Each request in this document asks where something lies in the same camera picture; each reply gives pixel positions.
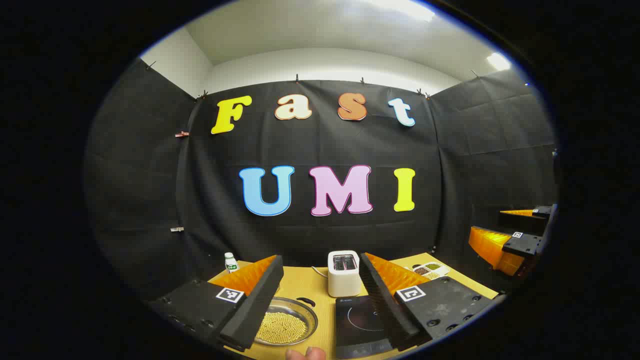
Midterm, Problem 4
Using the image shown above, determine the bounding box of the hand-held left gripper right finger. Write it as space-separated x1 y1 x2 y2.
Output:
360 252 501 352

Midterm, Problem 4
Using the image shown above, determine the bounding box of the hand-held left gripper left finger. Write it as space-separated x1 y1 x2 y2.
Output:
149 255 285 352

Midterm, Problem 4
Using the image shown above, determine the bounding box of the black induction cooktop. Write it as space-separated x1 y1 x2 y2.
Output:
334 295 396 360

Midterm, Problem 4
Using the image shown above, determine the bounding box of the pile of yellow soybeans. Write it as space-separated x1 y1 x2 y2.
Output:
256 311 308 345

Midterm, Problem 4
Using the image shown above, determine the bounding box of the steel pot with black handles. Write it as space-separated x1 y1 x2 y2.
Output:
252 286 321 347

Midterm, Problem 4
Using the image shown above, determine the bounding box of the white toaster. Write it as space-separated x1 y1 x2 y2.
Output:
327 250 363 298

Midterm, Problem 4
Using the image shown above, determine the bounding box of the white divided dish of beans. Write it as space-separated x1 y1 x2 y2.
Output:
412 262 451 281

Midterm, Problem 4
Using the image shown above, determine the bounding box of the ceiling light panel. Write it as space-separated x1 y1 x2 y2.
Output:
486 51 512 72

